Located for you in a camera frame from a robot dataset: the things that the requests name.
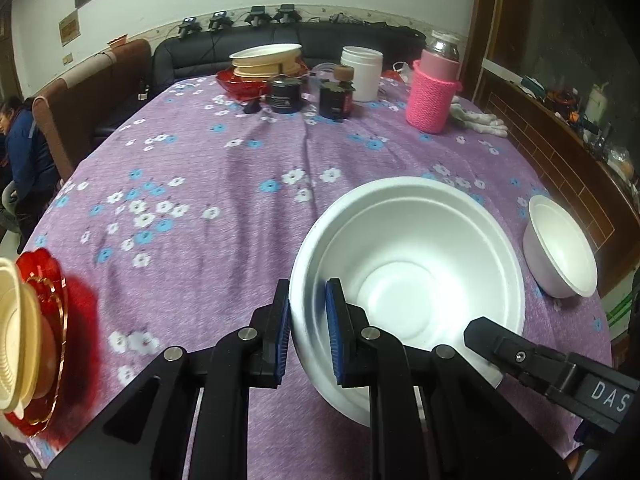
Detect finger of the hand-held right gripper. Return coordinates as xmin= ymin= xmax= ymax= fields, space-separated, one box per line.
xmin=464 ymin=316 xmax=567 ymax=402

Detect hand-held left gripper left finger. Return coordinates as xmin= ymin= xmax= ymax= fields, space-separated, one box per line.
xmin=45 ymin=279 xmax=292 ymax=480

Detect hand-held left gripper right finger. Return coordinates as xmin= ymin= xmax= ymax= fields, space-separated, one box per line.
xmin=325 ymin=277 xmax=571 ymax=480

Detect large white bowl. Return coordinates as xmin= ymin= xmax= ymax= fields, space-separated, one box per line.
xmin=289 ymin=176 xmax=526 ymax=428

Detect large red scalloped plate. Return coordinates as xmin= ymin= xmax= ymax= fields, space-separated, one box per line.
xmin=0 ymin=247 xmax=107 ymax=437

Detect small red gold-rim plate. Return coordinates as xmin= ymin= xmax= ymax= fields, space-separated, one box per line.
xmin=15 ymin=250 xmax=69 ymax=428

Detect cream ribbed bowl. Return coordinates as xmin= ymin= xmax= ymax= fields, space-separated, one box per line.
xmin=0 ymin=256 xmax=45 ymax=415

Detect small white bowl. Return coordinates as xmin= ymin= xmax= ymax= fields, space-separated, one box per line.
xmin=523 ymin=195 xmax=598 ymax=299

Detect purple floral tablecloth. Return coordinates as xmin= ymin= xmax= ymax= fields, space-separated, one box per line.
xmin=17 ymin=72 xmax=616 ymax=480

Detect dark jar with cork lid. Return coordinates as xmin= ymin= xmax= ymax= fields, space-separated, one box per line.
xmin=319 ymin=82 xmax=354 ymax=122

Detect wooden sideboard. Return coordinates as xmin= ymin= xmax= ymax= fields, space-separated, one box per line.
xmin=475 ymin=0 xmax=640 ymax=301

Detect white gloves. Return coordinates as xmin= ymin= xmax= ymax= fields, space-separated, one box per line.
xmin=450 ymin=102 xmax=509 ymax=137

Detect black round jar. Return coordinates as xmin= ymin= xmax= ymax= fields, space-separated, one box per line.
xmin=269 ymin=76 xmax=305 ymax=114

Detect red glass plate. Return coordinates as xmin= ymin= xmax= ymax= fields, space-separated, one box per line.
xmin=216 ymin=66 xmax=273 ymax=102

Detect clear plastic jar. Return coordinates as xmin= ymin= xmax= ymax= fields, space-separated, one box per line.
xmin=309 ymin=62 xmax=346 ymax=103

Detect pink knitted-sleeve bottle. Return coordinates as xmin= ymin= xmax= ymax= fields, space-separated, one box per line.
xmin=405 ymin=30 xmax=463 ymax=134

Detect white plastic jar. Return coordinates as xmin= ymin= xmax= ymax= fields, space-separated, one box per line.
xmin=341 ymin=46 xmax=384 ymax=103

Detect white bottle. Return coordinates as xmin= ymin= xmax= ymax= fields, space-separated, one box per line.
xmin=585 ymin=82 xmax=609 ymax=122

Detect beige bowl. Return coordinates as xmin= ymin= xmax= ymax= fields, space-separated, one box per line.
xmin=231 ymin=57 xmax=307 ymax=82

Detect black leather sofa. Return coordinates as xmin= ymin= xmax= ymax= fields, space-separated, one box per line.
xmin=92 ymin=22 xmax=426 ymax=138

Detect brown sofa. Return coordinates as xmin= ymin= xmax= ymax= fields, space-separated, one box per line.
xmin=30 ymin=39 xmax=153 ymax=181

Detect yellow wall sign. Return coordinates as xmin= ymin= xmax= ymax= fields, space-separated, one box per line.
xmin=59 ymin=10 xmax=81 ymax=46

